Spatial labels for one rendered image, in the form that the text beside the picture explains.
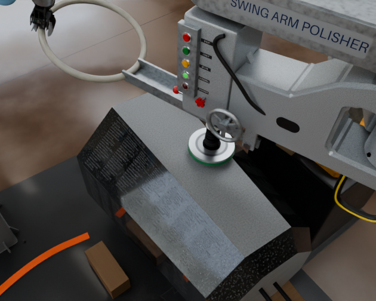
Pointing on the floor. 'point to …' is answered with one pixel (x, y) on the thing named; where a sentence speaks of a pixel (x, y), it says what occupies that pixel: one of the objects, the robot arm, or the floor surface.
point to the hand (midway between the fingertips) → (43, 30)
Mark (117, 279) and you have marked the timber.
